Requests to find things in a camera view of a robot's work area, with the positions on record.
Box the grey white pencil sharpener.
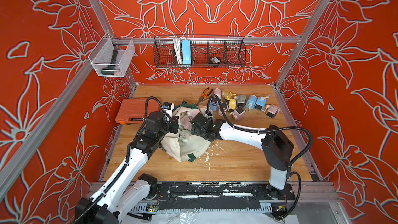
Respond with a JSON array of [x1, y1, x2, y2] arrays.
[[178, 130, 191, 144]]

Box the cream tote bag green handles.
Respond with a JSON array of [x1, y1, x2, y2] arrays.
[[161, 105, 210, 162]]

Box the blue grey square sharpener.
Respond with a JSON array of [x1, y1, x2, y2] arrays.
[[209, 97, 218, 112]]

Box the yellow tall pencil sharpener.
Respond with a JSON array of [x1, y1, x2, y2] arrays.
[[229, 99, 237, 112]]

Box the pink cube sharpener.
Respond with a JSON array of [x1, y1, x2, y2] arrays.
[[232, 106, 246, 121]]

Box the grey clear pencil sharpener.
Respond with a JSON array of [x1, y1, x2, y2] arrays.
[[235, 94, 247, 107]]

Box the blue crank pencil sharpener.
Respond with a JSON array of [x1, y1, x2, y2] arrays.
[[254, 94, 271, 111]]

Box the pink black sharpener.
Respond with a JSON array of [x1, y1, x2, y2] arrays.
[[265, 104, 280, 119]]

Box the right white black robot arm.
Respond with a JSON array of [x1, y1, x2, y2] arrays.
[[190, 114, 294, 191]]

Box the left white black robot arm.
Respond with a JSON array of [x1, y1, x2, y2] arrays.
[[74, 112, 179, 224]]

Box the orange plastic tool case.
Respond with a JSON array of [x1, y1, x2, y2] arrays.
[[115, 97, 147, 125]]

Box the small black device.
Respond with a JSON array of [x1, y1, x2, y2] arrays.
[[209, 57, 221, 66]]

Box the light blue box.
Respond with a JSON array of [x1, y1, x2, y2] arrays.
[[181, 39, 192, 66]]

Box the dark green flashlight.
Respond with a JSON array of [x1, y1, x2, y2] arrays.
[[101, 49, 118, 75]]

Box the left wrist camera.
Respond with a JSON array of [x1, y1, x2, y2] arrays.
[[163, 102, 174, 116]]

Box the orange handled pliers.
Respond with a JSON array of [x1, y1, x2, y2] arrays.
[[196, 87, 213, 105]]

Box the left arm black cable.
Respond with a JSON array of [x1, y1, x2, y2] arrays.
[[69, 96, 165, 224]]

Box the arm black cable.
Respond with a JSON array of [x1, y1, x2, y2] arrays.
[[206, 94, 314, 219], [69, 96, 165, 224]]

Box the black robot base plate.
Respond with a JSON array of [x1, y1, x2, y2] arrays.
[[130, 181, 296, 211]]

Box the black wire wall basket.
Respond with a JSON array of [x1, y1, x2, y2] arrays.
[[153, 35, 247, 68]]

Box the white coiled cable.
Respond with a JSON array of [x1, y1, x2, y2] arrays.
[[173, 37, 183, 65]]

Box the clear acrylic wall bin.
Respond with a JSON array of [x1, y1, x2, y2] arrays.
[[88, 33, 135, 78]]

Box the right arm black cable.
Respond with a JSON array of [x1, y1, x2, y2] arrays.
[[206, 94, 314, 219]]

